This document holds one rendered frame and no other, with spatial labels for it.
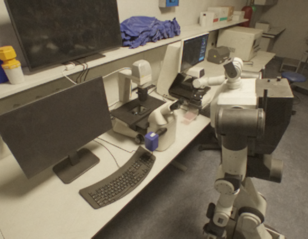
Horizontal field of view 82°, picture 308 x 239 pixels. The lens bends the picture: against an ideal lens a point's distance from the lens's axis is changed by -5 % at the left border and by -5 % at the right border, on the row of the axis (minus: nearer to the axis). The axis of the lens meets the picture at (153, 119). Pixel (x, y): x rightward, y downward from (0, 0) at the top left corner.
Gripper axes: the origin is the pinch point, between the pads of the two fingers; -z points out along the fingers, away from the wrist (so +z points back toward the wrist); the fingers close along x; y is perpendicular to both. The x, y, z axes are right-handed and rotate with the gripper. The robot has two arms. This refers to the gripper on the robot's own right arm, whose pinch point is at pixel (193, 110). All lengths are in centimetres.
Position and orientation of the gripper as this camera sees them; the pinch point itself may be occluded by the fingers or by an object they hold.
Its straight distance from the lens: 155.5
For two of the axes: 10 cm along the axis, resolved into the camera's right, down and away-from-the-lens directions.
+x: -7.7, -3.7, 5.2
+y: -6.3, 2.6, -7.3
